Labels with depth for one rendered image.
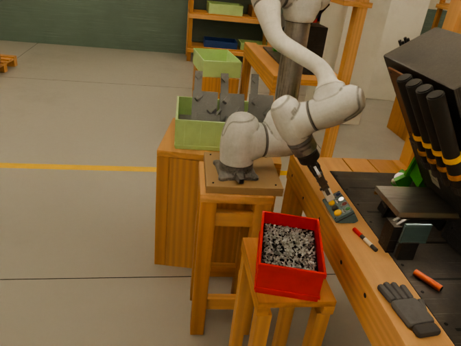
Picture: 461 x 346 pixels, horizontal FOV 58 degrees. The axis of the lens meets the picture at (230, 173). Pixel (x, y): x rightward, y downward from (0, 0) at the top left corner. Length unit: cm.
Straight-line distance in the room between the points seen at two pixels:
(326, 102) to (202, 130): 106
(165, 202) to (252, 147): 83
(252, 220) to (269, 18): 86
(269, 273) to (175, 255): 136
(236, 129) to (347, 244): 64
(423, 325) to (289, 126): 68
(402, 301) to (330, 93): 65
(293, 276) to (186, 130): 117
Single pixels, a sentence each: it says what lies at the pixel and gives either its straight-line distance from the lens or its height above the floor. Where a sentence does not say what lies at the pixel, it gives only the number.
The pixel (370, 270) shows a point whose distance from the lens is 144.
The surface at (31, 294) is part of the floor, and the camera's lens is 261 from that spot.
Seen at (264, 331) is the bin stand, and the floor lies 67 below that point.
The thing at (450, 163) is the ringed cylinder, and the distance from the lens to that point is 115.
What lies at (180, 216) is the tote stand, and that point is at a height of 38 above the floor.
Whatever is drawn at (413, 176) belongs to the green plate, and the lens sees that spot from 161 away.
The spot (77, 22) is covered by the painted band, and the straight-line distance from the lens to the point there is 848.
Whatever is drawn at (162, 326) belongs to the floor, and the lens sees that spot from 234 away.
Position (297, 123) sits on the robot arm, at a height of 130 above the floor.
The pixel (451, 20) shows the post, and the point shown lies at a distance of 219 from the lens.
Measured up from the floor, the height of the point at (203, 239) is 61.
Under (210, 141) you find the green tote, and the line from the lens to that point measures 228.
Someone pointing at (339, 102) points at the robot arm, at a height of 139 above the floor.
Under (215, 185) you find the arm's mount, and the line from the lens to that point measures 176.
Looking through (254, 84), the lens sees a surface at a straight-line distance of 252.
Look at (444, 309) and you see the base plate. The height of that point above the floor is 90.
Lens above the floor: 174
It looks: 27 degrees down
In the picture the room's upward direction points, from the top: 7 degrees clockwise
